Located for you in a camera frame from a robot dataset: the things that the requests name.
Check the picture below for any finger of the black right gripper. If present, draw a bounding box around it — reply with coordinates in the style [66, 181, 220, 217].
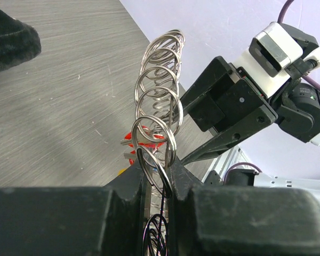
[181, 114, 278, 165]
[181, 56, 245, 132]

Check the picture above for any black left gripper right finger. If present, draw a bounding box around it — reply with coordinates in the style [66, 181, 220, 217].
[167, 159, 320, 255]

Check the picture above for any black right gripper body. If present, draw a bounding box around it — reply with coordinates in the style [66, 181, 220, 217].
[226, 63, 278, 133]

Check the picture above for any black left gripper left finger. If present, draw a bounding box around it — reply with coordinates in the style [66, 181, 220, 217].
[0, 163, 146, 255]

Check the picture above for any red key tag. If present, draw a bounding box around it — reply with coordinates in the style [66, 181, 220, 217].
[120, 132, 164, 154]

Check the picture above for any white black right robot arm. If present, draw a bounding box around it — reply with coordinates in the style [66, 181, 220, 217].
[181, 1, 320, 165]

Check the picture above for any black floral plush blanket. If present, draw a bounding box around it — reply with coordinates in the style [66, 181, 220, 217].
[0, 9, 42, 72]

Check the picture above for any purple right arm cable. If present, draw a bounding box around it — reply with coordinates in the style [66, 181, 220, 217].
[277, 0, 320, 99]

